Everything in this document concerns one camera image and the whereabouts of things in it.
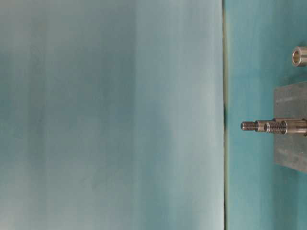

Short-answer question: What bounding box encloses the silver metal washer ring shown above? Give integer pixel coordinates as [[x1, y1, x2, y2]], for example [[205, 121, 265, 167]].
[[291, 46, 307, 68]]

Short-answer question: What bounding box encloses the threaded steel shaft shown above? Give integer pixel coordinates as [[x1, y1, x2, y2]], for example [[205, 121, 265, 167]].
[[264, 120, 307, 137], [241, 118, 299, 133]]

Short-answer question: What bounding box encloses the grey metal base plate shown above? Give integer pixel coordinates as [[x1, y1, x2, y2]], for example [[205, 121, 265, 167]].
[[274, 82, 307, 173]]

